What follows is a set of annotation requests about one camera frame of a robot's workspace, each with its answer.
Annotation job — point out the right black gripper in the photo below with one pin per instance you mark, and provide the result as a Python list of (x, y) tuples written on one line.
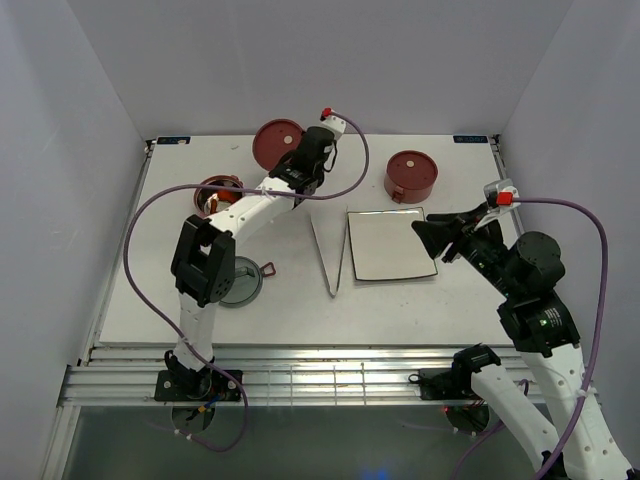
[(435, 235)]

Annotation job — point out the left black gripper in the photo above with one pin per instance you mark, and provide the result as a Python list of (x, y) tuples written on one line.
[(290, 160)]

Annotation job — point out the dark red lid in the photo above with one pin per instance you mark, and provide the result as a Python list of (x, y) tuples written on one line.
[(273, 140), (412, 169)]

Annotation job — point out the pink lunch bowl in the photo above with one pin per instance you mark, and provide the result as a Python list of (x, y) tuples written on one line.
[(204, 199), (402, 194)]

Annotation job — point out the metal tongs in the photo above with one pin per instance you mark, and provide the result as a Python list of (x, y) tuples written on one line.
[(329, 229)]

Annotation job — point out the red chicken drumstick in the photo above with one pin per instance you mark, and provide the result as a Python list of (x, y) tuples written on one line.
[(229, 196)]

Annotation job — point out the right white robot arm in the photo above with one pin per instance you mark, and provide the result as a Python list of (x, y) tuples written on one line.
[(571, 441)]

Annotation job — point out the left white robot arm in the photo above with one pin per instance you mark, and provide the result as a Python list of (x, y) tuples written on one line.
[(204, 260)]

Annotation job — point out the white square plate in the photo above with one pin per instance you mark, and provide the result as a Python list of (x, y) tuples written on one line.
[(384, 247)]

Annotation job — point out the right blue corner label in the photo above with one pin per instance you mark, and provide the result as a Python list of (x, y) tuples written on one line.
[(470, 139)]

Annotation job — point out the blue corner label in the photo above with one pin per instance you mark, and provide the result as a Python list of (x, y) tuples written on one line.
[(173, 140), (470, 139)]

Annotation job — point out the left blue corner label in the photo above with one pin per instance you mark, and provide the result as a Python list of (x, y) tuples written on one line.
[(173, 140)]

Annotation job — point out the grey transparent top lid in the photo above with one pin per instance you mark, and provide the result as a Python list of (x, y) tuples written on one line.
[(248, 282)]

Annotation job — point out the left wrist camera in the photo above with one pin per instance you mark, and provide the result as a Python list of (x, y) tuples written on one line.
[(332, 122)]

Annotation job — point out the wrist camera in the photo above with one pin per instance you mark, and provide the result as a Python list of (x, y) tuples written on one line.
[(500, 198), (332, 122)]

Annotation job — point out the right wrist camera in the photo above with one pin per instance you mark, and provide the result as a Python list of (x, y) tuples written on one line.
[(500, 198)]

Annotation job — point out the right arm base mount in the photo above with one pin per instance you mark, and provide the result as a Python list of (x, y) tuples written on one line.
[(448, 385)]

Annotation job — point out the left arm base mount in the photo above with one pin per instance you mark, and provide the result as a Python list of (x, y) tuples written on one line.
[(211, 385)]

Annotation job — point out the aluminium frame rail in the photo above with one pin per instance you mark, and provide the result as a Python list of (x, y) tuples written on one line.
[(273, 376)]

